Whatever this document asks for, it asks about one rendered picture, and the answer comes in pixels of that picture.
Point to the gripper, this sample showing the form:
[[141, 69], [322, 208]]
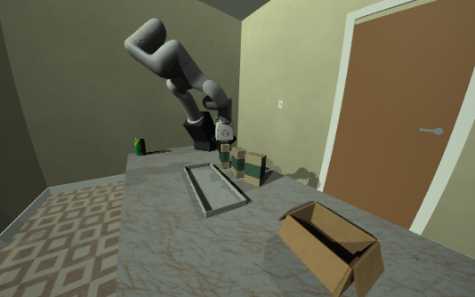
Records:
[[224, 131]]

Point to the green drink can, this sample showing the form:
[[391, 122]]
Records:
[[139, 145]]

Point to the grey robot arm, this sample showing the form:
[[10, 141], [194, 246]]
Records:
[[171, 61]]

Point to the open brown cardboard box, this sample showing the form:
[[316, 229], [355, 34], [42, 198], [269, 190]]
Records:
[[341, 236]]

